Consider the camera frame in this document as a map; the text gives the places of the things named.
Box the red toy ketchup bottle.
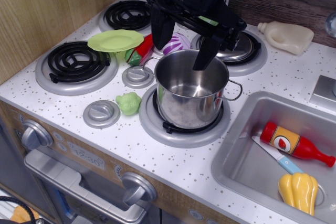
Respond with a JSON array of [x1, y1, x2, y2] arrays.
[[260, 122, 335, 167]]

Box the yellow toy bell pepper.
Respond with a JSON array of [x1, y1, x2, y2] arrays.
[[278, 173, 318, 216]]

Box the silver oven door handle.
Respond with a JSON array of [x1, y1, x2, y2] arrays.
[[24, 150, 146, 223]]

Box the black back right burner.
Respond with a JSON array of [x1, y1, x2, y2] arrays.
[[198, 31, 262, 65]]

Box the stainless steel pot lid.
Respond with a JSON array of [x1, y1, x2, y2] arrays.
[[217, 32, 254, 63]]

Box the silver lower stove knob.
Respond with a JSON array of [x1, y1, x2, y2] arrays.
[[83, 100, 121, 129]]

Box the orange object bottom left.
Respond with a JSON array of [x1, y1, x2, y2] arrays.
[[10, 206, 31, 223]]

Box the green toy lettuce piece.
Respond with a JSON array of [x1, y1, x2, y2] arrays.
[[115, 92, 141, 116]]

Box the silver right oven dial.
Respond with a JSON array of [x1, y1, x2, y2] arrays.
[[121, 172, 158, 206]]

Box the light green toy plate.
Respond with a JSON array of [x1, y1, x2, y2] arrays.
[[87, 29, 144, 52]]

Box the silver stove knob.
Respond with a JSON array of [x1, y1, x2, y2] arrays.
[[83, 100, 121, 129], [122, 66, 154, 89]]

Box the toy knife blue handle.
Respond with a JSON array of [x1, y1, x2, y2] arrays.
[[251, 136, 303, 175]]

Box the black cable bottom left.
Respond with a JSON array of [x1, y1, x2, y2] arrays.
[[0, 196, 43, 224]]

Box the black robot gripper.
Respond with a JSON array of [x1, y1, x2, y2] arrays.
[[146, 0, 246, 71]]

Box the black front left burner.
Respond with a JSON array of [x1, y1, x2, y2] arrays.
[[47, 41, 111, 83]]

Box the silver faucet base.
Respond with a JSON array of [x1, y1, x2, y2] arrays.
[[310, 75, 335, 110]]

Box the silver upper stove knob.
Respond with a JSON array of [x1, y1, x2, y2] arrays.
[[122, 66, 154, 89]]

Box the silver left oven dial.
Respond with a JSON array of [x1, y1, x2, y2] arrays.
[[21, 120, 54, 150]]

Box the black burner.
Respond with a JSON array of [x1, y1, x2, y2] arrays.
[[47, 41, 111, 83], [152, 91, 224, 134], [198, 31, 262, 65], [103, 0, 150, 30]]

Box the purple toy onion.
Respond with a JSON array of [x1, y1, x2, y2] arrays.
[[161, 33, 191, 55]]

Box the red toy chili pepper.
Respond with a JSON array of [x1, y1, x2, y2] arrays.
[[124, 34, 154, 66]]

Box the black back left burner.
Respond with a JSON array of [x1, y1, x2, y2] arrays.
[[103, 0, 150, 30]]

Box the black front right burner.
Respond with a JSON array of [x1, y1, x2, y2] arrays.
[[152, 91, 224, 134]]

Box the cream toy milk jug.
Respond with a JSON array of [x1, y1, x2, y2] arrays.
[[257, 21, 314, 55]]

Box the grey toy sink basin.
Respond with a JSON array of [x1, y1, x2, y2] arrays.
[[212, 92, 335, 223]]

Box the silver oven dial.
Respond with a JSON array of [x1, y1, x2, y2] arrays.
[[121, 172, 158, 206], [21, 120, 54, 150]]

